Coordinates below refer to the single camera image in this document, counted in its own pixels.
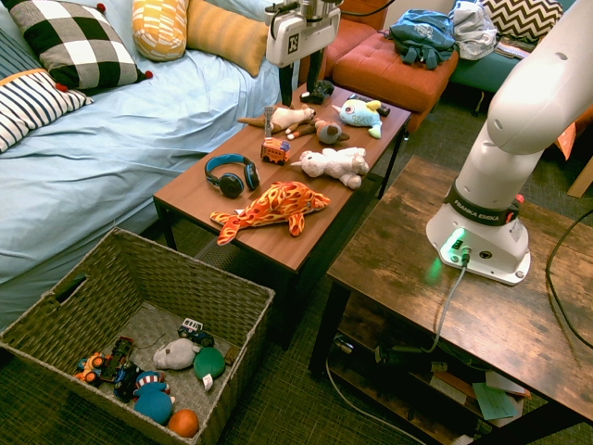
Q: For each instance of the orange toy fire truck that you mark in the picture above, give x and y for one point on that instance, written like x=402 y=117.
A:
x=274 y=150

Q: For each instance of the black white chevron pillow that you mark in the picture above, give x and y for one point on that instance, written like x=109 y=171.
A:
x=519 y=16

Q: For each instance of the sofa with light blue cover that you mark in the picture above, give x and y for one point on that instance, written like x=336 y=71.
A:
x=116 y=139

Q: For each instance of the navy white striped pillow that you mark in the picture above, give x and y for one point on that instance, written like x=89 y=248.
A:
x=28 y=106

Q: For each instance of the white unicorn plush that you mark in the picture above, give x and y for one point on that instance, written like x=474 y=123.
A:
x=333 y=164

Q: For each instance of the brown white ferret plush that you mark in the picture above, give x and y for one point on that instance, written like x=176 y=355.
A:
x=287 y=118

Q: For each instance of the dark blue toy car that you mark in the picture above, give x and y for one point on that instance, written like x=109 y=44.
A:
x=126 y=377

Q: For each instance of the rustic dark wood table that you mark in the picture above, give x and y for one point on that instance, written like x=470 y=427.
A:
x=394 y=250

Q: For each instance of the teal bench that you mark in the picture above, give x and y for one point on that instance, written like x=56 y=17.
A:
x=482 y=69

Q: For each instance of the grey plush animal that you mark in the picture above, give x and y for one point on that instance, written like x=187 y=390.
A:
x=176 y=354

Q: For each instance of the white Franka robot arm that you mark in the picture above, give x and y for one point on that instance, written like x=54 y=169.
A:
x=523 y=92

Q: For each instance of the brown monkey plush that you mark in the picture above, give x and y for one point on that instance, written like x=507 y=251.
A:
x=329 y=132

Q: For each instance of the blue star shield plush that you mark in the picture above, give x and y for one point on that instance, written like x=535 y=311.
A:
x=153 y=403

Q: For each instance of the orange armchair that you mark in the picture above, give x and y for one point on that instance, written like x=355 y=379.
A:
x=352 y=37

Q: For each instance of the black red toy vehicle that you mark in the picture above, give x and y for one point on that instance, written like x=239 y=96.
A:
x=118 y=354

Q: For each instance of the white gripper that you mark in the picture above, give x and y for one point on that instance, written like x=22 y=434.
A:
x=306 y=39

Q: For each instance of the orange toy monster truck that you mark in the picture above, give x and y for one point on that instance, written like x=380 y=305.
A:
x=92 y=364

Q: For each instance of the orange tufted ottoman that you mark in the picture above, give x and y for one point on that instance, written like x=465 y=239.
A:
x=384 y=74

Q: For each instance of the green bean bag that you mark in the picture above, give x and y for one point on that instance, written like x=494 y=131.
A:
x=208 y=364

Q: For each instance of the white blue toy truck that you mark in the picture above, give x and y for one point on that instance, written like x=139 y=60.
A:
x=194 y=330

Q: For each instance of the black power adapter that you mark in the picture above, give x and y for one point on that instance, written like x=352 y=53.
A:
x=394 y=356

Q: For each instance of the teal striped pillow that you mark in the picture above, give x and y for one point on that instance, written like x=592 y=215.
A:
x=14 y=60

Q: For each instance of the orange flame pattern plush whale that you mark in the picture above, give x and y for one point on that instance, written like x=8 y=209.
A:
x=278 y=204

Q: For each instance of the black white checkered pillow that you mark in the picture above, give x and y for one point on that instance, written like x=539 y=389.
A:
x=79 y=46

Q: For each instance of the blue backpack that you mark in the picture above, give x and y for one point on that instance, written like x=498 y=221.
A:
x=421 y=32

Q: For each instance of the reddish wood coffee table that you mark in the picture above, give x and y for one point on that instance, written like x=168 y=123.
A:
x=199 y=199

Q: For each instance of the orange ball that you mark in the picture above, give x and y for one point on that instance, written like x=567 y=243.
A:
x=183 y=423

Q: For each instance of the blue black headphones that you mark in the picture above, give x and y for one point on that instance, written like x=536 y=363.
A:
x=230 y=185

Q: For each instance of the black remote control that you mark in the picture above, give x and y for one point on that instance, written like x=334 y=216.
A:
x=384 y=110

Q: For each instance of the white grey cloth bag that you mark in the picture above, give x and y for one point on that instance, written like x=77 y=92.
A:
x=472 y=28

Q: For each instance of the black game controller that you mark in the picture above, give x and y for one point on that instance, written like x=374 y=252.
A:
x=319 y=90

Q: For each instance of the blue narwhal plush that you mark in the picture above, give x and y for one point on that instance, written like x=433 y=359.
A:
x=359 y=113

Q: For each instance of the yellow white patterned bolster pillow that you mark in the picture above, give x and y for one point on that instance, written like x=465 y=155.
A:
x=157 y=28

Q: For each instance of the mustard ribbed pillow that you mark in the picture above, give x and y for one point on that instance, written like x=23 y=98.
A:
x=222 y=32

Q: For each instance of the woven grey wicker basket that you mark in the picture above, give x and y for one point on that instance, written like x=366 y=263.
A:
x=185 y=278

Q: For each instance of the green paper sheet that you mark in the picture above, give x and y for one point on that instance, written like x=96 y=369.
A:
x=493 y=401

